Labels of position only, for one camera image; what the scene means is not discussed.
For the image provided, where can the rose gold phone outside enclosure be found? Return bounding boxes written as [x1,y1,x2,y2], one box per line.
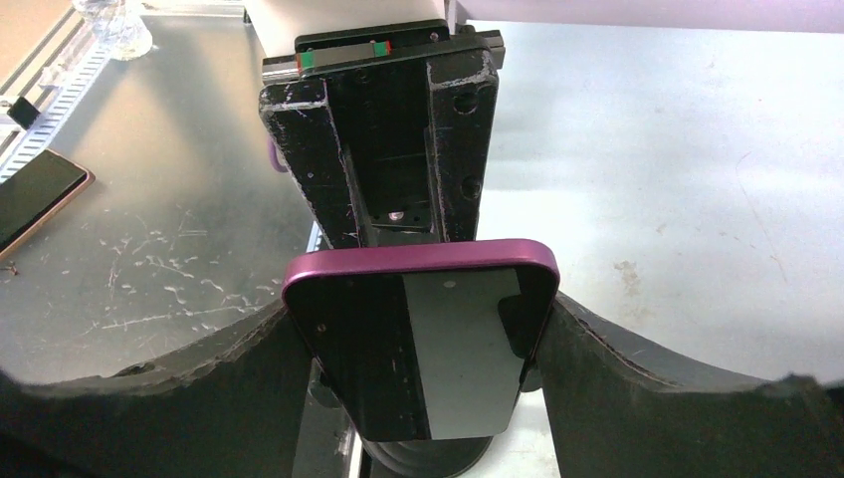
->
[1,149,96,261]

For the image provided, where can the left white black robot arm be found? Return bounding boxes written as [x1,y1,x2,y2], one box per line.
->
[245,1,506,249]

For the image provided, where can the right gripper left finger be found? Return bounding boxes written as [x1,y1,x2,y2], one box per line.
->
[1,302,312,477]

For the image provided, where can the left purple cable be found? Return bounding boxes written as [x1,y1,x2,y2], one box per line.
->
[266,138,290,175]

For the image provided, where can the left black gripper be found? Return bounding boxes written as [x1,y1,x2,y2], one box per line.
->
[259,20,506,249]

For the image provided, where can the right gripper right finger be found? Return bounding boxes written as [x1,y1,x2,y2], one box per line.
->
[536,295,843,477]

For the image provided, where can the clear plastic bottle outside enclosure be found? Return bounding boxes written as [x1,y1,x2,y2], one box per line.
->
[72,0,153,61]

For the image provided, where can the purple phone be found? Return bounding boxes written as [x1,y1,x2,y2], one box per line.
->
[282,239,559,442]

